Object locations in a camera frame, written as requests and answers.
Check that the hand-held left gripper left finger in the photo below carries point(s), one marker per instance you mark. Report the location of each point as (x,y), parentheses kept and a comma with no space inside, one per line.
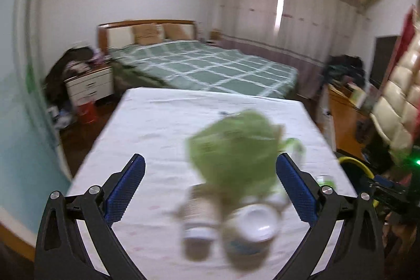
(126,185)

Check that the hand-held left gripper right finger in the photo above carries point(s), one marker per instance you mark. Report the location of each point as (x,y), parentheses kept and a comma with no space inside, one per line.
(295,188)

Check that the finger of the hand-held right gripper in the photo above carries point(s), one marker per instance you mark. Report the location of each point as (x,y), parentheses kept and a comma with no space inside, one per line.
(382,184)

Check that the green white drink bottle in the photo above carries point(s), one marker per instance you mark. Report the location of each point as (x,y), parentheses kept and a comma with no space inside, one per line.
(328,183)

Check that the yellow rimmed trash bin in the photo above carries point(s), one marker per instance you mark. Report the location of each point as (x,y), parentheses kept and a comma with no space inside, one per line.
(356,163)

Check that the white paper cup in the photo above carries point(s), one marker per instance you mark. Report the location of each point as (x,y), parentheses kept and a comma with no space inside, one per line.
(252,224)

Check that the green plush toy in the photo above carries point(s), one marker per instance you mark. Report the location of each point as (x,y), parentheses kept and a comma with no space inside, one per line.
(236,152)

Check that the orange wooden desk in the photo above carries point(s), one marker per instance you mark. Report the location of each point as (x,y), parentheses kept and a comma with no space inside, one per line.
(341,116)

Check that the cream puffer jacket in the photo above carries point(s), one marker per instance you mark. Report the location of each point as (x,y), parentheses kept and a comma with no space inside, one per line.
(400,96)

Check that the white wooden nightstand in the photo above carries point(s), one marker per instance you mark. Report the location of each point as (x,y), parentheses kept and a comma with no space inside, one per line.
(88,83)

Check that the dark clothes heap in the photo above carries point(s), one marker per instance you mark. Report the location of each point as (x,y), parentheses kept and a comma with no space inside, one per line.
(344,68)

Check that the dark flat screen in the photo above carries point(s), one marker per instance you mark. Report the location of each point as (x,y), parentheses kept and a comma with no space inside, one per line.
(384,60)

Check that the dark clothes pile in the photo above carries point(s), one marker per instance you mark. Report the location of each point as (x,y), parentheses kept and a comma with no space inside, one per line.
(75,55)

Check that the bed with green plaid cover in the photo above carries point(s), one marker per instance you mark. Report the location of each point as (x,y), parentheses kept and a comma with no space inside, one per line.
(213,66)

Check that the wooden bed headboard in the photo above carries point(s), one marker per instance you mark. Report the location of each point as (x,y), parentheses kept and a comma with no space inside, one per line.
(118,35)

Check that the tan pillow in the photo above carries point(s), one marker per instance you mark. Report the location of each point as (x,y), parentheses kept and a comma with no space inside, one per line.
(175,31)
(144,33)

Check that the red patterned garment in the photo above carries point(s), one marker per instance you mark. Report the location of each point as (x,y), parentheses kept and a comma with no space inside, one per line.
(407,27)

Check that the pink white curtains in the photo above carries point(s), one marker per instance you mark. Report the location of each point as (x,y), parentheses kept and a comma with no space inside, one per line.
(311,21)

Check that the small wooden nightstand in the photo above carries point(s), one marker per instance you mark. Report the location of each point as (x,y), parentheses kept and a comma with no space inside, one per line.
(216,35)

